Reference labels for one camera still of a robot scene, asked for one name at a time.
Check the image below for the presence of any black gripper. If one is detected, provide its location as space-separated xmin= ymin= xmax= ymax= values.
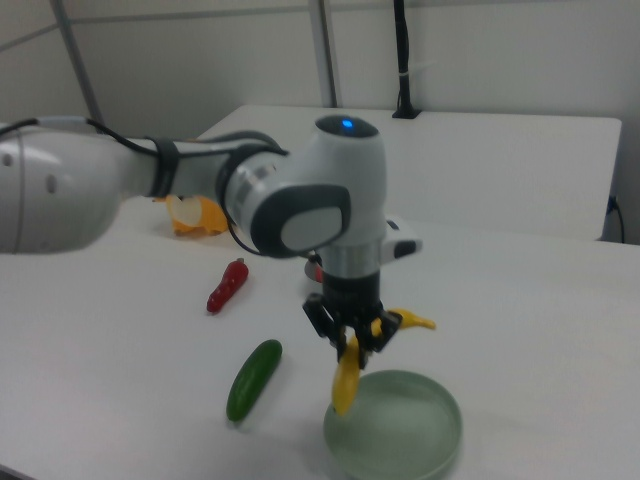
xmin=302 ymin=272 xmax=404 ymax=370

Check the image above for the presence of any yellow banana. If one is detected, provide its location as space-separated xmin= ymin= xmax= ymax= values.
xmin=331 ymin=307 xmax=437 ymax=417

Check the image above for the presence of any pale green plastic plate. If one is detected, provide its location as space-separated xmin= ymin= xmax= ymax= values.
xmin=322 ymin=368 xmax=464 ymax=480

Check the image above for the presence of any grey bowl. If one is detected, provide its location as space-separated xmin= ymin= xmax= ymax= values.
xmin=303 ymin=258 xmax=325 ymax=287

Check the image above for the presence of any green cucumber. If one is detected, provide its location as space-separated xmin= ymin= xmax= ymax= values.
xmin=225 ymin=338 xmax=284 ymax=423

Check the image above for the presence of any red chili pepper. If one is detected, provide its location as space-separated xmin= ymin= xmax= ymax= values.
xmin=206 ymin=257 xmax=250 ymax=315

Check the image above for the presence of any orange plush dinosaur toy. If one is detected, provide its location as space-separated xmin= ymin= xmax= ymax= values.
xmin=152 ymin=193 xmax=232 ymax=238

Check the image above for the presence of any grey aluminium partition post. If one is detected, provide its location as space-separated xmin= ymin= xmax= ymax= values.
xmin=307 ymin=0 xmax=340 ymax=109
xmin=49 ymin=0 xmax=109 ymax=124

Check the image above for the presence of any black camera pole with base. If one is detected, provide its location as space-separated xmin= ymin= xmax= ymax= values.
xmin=391 ymin=0 xmax=425 ymax=120

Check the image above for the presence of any black wall cable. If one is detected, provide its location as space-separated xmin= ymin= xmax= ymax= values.
xmin=606 ymin=193 xmax=626 ymax=245

